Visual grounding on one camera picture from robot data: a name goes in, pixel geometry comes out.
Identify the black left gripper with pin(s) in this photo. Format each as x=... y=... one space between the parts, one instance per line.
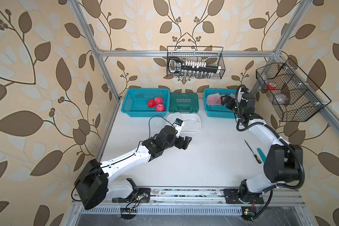
x=185 y=142

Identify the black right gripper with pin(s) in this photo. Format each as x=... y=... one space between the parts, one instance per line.
x=223 y=102

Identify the white foam net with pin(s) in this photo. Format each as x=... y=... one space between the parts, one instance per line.
x=191 y=126
x=172 y=117

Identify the red apple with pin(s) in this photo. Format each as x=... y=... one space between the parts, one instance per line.
x=158 y=100
x=160 y=108

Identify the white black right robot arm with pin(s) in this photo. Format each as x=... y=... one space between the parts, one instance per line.
x=283 y=164

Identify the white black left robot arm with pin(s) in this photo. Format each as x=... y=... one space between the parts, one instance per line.
x=97 y=182

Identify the teal right plastic basket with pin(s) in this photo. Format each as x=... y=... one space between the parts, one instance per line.
x=218 y=111

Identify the teal plastic basket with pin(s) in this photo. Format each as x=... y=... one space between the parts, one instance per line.
x=218 y=111
x=135 y=102

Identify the white plastic tray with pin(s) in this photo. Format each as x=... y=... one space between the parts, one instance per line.
x=187 y=116

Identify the green plastic tool case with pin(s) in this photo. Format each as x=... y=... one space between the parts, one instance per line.
x=183 y=103

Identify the black white tool in basket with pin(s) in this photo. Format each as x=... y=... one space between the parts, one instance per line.
x=176 y=65

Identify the teal left plastic basket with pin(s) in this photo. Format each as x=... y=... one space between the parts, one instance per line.
x=135 y=102

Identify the teal flat tool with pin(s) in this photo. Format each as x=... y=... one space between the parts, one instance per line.
x=262 y=155

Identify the black yellow screwdriver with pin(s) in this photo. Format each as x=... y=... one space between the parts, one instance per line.
x=252 y=152

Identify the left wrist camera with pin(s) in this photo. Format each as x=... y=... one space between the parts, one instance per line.
x=178 y=126

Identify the black wire basket back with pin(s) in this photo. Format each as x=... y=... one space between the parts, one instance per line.
x=211 y=55

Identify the black wire basket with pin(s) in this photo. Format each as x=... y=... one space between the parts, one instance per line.
x=211 y=55
x=298 y=96

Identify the red object in wire basket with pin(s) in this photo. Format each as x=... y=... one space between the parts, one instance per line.
x=272 y=86

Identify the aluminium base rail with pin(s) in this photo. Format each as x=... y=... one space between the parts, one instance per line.
x=207 y=196

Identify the black wire basket right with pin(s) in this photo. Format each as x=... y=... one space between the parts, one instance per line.
x=298 y=96

